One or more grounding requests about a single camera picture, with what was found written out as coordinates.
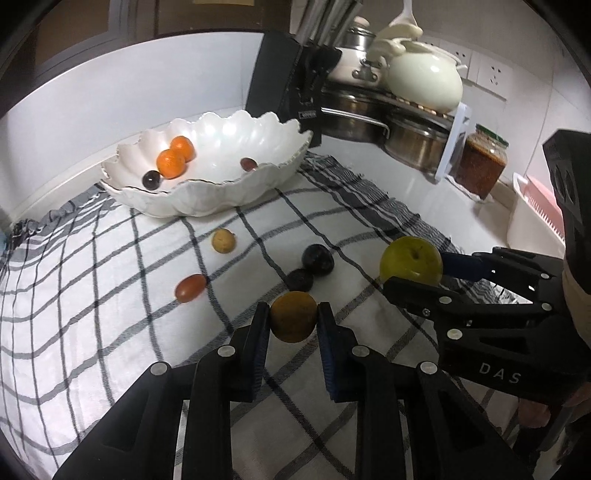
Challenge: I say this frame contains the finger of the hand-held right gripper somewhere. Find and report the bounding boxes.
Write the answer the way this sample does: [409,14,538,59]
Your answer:
[383,276,555,342]
[438,247,563,301]

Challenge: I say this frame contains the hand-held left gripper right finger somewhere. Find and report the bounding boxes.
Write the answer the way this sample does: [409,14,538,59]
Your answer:
[318,302,534,480]

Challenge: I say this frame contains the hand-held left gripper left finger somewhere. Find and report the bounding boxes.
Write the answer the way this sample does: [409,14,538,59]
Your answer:
[51,302,271,480]

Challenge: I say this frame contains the green apple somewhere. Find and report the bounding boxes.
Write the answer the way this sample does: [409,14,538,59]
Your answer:
[379,236,444,286]

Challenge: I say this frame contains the brown round fruit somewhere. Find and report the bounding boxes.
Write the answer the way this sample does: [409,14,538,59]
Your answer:
[269,291,319,343]

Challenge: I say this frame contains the small dark plum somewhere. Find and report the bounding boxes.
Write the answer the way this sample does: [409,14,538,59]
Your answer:
[287,269,315,292]

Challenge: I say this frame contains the tan longan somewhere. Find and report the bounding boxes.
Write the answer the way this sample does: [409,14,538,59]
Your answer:
[211,228,238,254]

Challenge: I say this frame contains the orange tangerine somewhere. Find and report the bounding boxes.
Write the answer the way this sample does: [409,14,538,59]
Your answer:
[170,135,195,163]
[156,148,188,181]

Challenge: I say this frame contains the white scalloped bowl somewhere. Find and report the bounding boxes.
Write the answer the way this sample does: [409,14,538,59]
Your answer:
[100,110,315,217]

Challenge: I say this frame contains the person's right hand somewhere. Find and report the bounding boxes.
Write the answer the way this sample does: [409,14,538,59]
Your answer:
[515,397,555,443]

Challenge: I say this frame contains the pink plastic colander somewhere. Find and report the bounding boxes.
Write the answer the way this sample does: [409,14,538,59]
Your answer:
[526,175,566,241]

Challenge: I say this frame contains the glass jar of red sauce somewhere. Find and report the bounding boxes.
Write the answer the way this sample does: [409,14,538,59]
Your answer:
[455,124,509,201]

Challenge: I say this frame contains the white pot rack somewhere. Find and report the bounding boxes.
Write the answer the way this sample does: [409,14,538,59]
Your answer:
[434,102,474,183]

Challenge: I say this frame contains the stainless steel pot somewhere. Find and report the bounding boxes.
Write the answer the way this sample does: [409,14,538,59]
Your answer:
[383,111,455,174]

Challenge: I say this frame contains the black white checkered cloth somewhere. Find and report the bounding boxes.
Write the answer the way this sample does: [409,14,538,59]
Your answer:
[0,152,522,467]

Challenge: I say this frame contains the cream ceramic pot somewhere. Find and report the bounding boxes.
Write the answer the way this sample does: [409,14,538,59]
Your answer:
[369,37,465,114]

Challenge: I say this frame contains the white enamel pot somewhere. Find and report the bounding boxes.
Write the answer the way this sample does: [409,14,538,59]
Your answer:
[330,46,393,86]

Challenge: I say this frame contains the black kitchen shears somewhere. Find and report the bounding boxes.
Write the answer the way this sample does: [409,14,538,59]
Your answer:
[300,44,342,107]

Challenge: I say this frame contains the black knife block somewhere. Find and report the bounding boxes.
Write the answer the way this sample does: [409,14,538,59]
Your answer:
[245,31,324,139]

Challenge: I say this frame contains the steel lidded pot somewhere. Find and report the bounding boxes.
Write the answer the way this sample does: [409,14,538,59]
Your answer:
[339,16,377,51]

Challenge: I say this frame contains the white ladle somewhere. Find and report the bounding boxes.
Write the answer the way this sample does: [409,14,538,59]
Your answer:
[376,0,423,40]

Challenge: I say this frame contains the stainless pot with handle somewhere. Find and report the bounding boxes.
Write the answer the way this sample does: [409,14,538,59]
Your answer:
[318,83,391,141]

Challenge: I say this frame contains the white wall socket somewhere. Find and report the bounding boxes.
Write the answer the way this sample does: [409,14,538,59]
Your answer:
[473,53,513,97]
[455,46,474,79]

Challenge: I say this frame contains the steel handled knife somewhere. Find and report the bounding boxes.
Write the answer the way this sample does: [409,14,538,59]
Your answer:
[339,0,365,42]
[295,0,326,42]
[321,0,345,44]

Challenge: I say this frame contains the brown window frame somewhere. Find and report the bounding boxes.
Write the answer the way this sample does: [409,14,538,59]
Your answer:
[0,0,296,125]

